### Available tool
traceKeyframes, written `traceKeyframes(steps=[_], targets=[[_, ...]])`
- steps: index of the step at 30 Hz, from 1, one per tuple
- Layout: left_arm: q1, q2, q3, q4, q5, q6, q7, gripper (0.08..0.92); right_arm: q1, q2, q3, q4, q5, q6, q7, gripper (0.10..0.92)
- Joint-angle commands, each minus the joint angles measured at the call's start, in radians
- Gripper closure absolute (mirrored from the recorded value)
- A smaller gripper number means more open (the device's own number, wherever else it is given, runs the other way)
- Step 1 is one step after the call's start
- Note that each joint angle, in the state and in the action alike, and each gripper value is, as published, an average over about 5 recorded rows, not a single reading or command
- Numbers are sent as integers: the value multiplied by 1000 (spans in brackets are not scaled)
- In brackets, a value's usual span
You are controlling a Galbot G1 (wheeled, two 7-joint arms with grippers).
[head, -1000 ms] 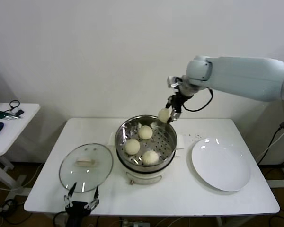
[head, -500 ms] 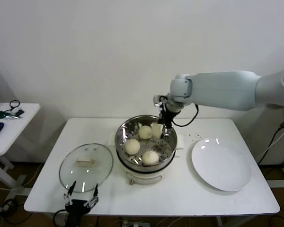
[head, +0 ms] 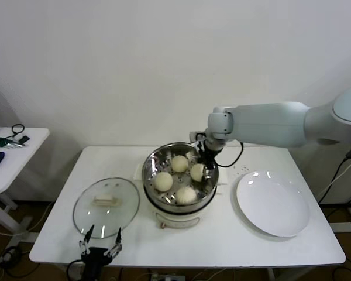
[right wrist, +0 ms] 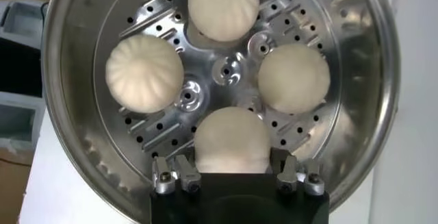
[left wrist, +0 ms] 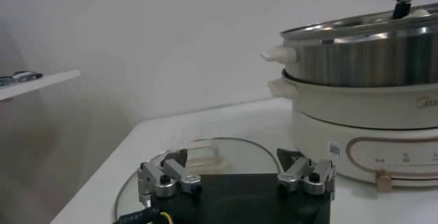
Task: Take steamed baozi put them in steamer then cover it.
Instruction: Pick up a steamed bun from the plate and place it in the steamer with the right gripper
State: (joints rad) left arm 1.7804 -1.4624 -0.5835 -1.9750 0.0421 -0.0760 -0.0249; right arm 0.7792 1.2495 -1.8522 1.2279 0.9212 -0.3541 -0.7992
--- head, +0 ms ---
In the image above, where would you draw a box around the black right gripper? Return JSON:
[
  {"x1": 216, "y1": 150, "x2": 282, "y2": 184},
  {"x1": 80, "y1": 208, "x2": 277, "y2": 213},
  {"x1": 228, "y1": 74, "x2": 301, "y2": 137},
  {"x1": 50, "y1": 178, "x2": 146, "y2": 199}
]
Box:
[{"x1": 191, "y1": 141, "x2": 218, "y2": 181}]

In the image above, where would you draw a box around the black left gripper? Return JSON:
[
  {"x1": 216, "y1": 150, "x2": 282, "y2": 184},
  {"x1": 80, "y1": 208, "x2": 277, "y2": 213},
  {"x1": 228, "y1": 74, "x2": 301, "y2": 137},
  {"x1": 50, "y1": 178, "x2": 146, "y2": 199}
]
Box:
[{"x1": 78, "y1": 224, "x2": 123, "y2": 281}]

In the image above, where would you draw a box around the white steamed baozi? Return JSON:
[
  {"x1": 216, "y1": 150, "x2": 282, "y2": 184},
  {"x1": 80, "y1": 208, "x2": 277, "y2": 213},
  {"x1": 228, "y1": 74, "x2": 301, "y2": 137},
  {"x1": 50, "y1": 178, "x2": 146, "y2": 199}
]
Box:
[
  {"x1": 175, "y1": 186, "x2": 198, "y2": 205},
  {"x1": 171, "y1": 155, "x2": 190, "y2": 173},
  {"x1": 190, "y1": 163, "x2": 207, "y2": 182},
  {"x1": 154, "y1": 172, "x2": 174, "y2": 193}
]

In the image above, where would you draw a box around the glass lid with white handle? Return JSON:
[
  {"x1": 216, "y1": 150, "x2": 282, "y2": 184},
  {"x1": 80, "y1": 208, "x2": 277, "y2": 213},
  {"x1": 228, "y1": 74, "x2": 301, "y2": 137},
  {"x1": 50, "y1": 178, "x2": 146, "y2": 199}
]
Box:
[{"x1": 73, "y1": 177, "x2": 140, "y2": 239}]

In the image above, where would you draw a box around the stainless steel steamer basket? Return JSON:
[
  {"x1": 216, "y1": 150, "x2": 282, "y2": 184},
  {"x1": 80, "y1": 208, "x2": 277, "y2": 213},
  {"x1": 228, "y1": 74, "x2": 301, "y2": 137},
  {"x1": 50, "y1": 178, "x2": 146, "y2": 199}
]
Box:
[{"x1": 142, "y1": 142, "x2": 220, "y2": 207}]

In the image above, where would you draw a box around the white electric cooker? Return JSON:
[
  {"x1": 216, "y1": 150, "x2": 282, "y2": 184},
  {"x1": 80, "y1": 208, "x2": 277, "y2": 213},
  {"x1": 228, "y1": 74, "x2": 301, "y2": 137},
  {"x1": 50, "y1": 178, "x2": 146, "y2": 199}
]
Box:
[{"x1": 133, "y1": 163, "x2": 228, "y2": 230}]

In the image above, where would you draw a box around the white round plate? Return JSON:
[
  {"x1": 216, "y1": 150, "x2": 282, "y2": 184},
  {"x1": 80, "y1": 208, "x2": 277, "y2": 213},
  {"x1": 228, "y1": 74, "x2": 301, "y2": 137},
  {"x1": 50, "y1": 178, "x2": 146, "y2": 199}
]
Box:
[{"x1": 236, "y1": 170, "x2": 311, "y2": 238}]

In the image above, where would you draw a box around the white side table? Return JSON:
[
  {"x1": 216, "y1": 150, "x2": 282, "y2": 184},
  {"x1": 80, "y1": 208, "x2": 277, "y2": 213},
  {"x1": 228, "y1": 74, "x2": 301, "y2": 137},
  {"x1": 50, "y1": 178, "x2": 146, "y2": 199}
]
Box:
[{"x1": 0, "y1": 128, "x2": 50, "y2": 245}]

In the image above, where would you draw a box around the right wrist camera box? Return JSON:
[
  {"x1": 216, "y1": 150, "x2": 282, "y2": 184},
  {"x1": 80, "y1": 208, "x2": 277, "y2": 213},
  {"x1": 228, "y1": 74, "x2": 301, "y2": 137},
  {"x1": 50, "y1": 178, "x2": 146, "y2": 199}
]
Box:
[{"x1": 189, "y1": 131, "x2": 207, "y2": 143}]

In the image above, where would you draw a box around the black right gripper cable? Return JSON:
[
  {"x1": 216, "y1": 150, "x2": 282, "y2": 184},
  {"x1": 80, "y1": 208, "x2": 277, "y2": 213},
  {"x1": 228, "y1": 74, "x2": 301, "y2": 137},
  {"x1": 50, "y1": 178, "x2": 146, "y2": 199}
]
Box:
[{"x1": 215, "y1": 140, "x2": 244, "y2": 168}]

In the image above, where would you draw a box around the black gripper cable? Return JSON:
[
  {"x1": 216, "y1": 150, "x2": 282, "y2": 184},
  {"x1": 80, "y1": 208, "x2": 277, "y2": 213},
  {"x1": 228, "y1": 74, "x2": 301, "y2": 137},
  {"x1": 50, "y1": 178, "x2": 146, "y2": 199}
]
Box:
[
  {"x1": 215, "y1": 140, "x2": 244, "y2": 168},
  {"x1": 66, "y1": 258, "x2": 85, "y2": 281}
]

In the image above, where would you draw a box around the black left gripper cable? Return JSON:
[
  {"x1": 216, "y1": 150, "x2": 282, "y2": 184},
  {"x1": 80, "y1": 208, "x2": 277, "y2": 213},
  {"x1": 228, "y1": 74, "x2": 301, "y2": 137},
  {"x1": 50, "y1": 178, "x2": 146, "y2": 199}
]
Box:
[{"x1": 66, "y1": 258, "x2": 85, "y2": 281}]

